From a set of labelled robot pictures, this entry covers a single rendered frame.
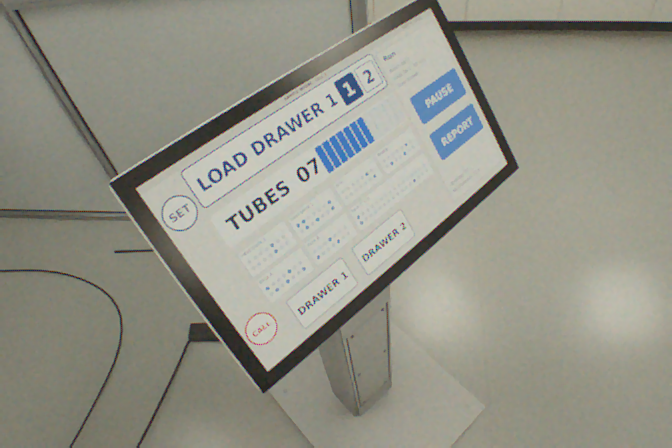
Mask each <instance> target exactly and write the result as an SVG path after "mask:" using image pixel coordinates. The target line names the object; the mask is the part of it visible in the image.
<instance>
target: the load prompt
mask: <svg viewBox="0 0 672 448"><path fill-rule="evenodd" d="M388 86H389V84H388V82H387V80H386V79H385V77H384V75H383V73H382V71H381V69H380V68H379V66H378V64H377V62H376V60H375V58H374V57H373V55H372V53H371V52H370V53H368V54H367V55H365V56H363V57H362V58H360V59H358V60H357V61H355V62H354V63H352V64H350V65H349V66H347V67H345V68H344V69H342V70H340V71H339V72H337V73H336V74H334V75H332V76H331V77H329V78H327V79H326V80H324V81H323V82H321V83H319V84H318V85H316V86H314V87H313V88H311V89H310V90H308V91H306V92H305V93H303V94H301V95H300V96H298V97H297V98H295V99H293V100H292V101H290V102H289V103H287V104H285V105H284V106H282V107H281V108H279V109H277V110H276V111H274V112H273V113H271V114H269V115H268V116H266V117H265V118H263V119H261V120H260V121H258V122H257V123H255V124H253V125H252V126H250V127H249V128H247V129H245V130H244V131H242V132H241V133H239V134H238V135H236V136H234V137H233V138H231V139H230V140H228V141H227V142H225V143H223V144H222V145H220V146H219V147H217V148H216V149H214V150H212V151H211V152H209V153H208V154H206V155H205V156H203V157H201V158H200V159H198V160H197V161H195V162H194V163H192V164H190V165H189V166H187V167H186V168H184V169H183V170H181V171H180V172H178V173H179V174H180V176H181V177H182V179H183V180H184V182H185V183H186V185H187V186H188V188H189V189H190V191H191V192H192V193H193V195H194V196H195V198H196V199H197V201H198V202H199V204H200V205H201V207H202V208H203V210H206V209H207V208H209V207H210V206H212V205H213V204H214V203H216V202H217V201H219V200H220V199H222V198H223V197H225V196H226V195H228V194H229V193H231V192H232V191H233V190H235V189H236V188H238V187H239V186H241V185H242V184H244V183H245V182H247V181H248V180H250V179H251V178H253V177H254V176H256V175H257V174H258V173H260V172H261V171H263V170H264V169H266V168H267V167H269V166H270V165H272V164H273V163H275V162H276V161H278V160H279V159H281V158H282V157H284V156H285V155H287V154H288V153H290V152H291V151H292V150H294V149H295V148H297V147H298V146H300V145H301V144H303V143H304V142H306V141H307V140H309V139H310V138H312V137H313V136H315V135H316V134H318V133H319V132H321V131H322V130H324V129H325V128H327V127H328V126H330V125H331V124H333V123H334V122H336V121H337V120H339V119H340V118H342V117H343V116H345V115H346V114H348V113H349V112H351V111H352V110H354V109H355V108H357V107H358V106H360V105H361V104H363V103H364V102H366V101H367V100H369V99H370V98H372V97H373V96H375V95H376V94H378V93H379V92H381V91H382V90H384V89H385V88H387V87H388Z"/></svg>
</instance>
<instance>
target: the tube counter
mask: <svg viewBox="0 0 672 448"><path fill-rule="evenodd" d="M407 120H408V119H407V117H406V115H405V114H404V112H403V110H402V108H401V106H400V104H399V103H398V101H397V99H396V97H395V95H394V93H393V92H392V93H391V94H389V95H388V96H386V97H385V98H383V99H382V100H380V101H379V102H378V103H376V104H375V105H373V106H372V107H370V108H369V109H367V110H366V111H364V112H363V113H361V114H360V115H358V116H357V117H355V118H354V119H352V120H351V121H349V122H348V123H346V124H345V125H344V126H342V127H341V128H339V129H338V130H336V131H335V132H333V133H332V134H330V135H329V136H327V137H326V138H324V139H323V140H321V141H320V142H319V143H317V144H316V145H314V146H313V147H311V148H310V149H308V150H307V151H305V152H304V153H302V154H301V155H299V156H298V157H297V158H295V159H294V160H292V161H291V162H289V163H288V164H287V165H288V166H289V168H290V169H291V171H292V173H293V174H294V176H295V178H296V179H297V181H298V182H299V184H300V186H301V187H302V189H303V190H304V192H305V194H306V193H307V192H309V191H310V190H312V189H313V188H314V187H316V186H317V185H318V184H320V183H321V182H323V181H324V180H325V179H327V178H328V177H330V176H331V175H332V174H334V173H335V172H336V171H338V170H339V169H341V168H342V167H343V166H345V165H346V164H347V163H349V162H350V161H352V160H353V159H354V158H356V157H357V156H359V155H360V154H361V153H363V152H364V151H365V150H367V149H368V148H370V147H371V146H372V145H374V144H375V143H377V142H378V141H379V140H381V139H382V138H383V137H385V136H386V135H388V134H389V133H390V132H392V131H393V130H395V129H396V128H397V127H399V126H400V125H401V124H403V123H404V122H406V121H407Z"/></svg>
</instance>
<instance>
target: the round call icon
mask: <svg viewBox="0 0 672 448"><path fill-rule="evenodd" d="M237 328H238V329H239V330H240V332H241V333H242V334H243V336H244V337H245V338H246V340H247V341H248V343H249V344H250V345H251V347H252V348H253V349H254V351H255V352H256V353H257V354H258V353H259V352H260V351H261V350H263V349H264V348H265V347H266V346H267V345H269V344H270V343H271V342H272V341H274V340H275V339H276V338H277V337H278V336H280V335H281V334H282V333H283V332H284V331H285V330H284V328H283V327H282V325H281V324H280V323H279V321H278V320H277V318H276V317H275V315H274V314H273V313H272V311H271V310H270V308H269V307H268V306H267V304H265V305H263V306H262V307H261V308H260V309H258V310H257V311H256V312H255V313H253V314H252V315H251V316H250V317H248V318H247V319H246V320H244V321H243V322H242V323H241V324H239V325H238V326H237Z"/></svg>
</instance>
